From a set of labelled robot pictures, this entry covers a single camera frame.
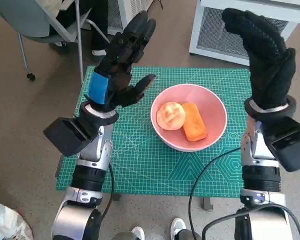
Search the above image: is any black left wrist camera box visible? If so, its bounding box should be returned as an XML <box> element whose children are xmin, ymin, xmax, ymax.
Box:
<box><xmin>42</xmin><ymin>115</ymin><xmax>101</xmax><ymax>157</ymax></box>

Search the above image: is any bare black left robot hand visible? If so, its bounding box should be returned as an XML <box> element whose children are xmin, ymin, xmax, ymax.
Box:
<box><xmin>86</xmin><ymin>10</ymin><xmax>157</xmax><ymax>113</ymax></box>

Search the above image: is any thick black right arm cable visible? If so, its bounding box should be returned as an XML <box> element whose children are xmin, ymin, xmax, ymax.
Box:
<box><xmin>201</xmin><ymin>203</ymin><xmax>300</xmax><ymax>240</ymax></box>

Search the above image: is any round pale bread bun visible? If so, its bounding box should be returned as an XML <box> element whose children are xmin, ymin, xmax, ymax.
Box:
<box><xmin>156</xmin><ymin>101</ymin><xmax>187</xmax><ymax>132</ymax></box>

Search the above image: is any grey chair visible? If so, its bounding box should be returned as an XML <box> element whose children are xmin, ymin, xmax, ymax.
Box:
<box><xmin>0</xmin><ymin>0</ymin><xmax>111</xmax><ymax>81</ymax></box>

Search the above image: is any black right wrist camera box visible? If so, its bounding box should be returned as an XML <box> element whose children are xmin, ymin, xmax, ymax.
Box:
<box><xmin>261</xmin><ymin>115</ymin><xmax>300</xmax><ymax>173</ymax></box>

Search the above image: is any long orange bread loaf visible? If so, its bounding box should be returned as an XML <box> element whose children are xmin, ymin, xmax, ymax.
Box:
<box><xmin>181</xmin><ymin>102</ymin><xmax>208</xmax><ymax>142</ymax></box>

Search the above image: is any green cutting mat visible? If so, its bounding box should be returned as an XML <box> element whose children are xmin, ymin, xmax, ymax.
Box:
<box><xmin>56</xmin><ymin>65</ymin><xmax>253</xmax><ymax>195</ymax></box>

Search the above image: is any pink bowl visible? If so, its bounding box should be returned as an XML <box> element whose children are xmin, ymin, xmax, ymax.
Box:
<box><xmin>150</xmin><ymin>83</ymin><xmax>228</xmax><ymax>153</ymax></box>

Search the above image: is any standing person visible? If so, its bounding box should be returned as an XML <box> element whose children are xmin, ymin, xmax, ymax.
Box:
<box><xmin>67</xmin><ymin>217</ymin><xmax>202</xmax><ymax>240</ymax></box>

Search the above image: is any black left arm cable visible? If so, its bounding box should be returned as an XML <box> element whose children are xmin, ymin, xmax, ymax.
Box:
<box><xmin>99</xmin><ymin>161</ymin><xmax>115</xmax><ymax>222</ymax></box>

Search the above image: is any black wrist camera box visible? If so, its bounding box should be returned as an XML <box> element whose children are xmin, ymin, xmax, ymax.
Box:
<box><xmin>261</xmin><ymin>115</ymin><xmax>300</xmax><ymax>173</ymax></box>
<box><xmin>42</xmin><ymin>115</ymin><xmax>101</xmax><ymax>157</ymax></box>

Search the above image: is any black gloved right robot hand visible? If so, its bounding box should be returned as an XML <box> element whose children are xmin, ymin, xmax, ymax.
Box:
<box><xmin>221</xmin><ymin>7</ymin><xmax>297</xmax><ymax>111</ymax></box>

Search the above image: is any large white grille cabinet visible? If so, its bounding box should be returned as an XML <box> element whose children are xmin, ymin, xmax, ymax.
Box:
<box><xmin>188</xmin><ymin>0</ymin><xmax>300</xmax><ymax>67</ymax></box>

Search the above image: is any small white grille cabinet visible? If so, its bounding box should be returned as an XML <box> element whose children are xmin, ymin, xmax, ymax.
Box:
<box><xmin>106</xmin><ymin>0</ymin><xmax>155</xmax><ymax>36</ymax></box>

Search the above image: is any white plastic bag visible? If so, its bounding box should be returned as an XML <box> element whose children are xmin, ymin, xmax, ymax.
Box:
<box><xmin>0</xmin><ymin>200</ymin><xmax>34</xmax><ymax>240</ymax></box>

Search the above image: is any seated person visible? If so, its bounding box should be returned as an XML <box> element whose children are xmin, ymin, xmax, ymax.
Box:
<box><xmin>43</xmin><ymin>0</ymin><xmax>110</xmax><ymax>61</ymax></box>

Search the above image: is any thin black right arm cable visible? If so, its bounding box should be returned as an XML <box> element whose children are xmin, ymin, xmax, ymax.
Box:
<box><xmin>188</xmin><ymin>147</ymin><xmax>242</xmax><ymax>232</ymax></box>

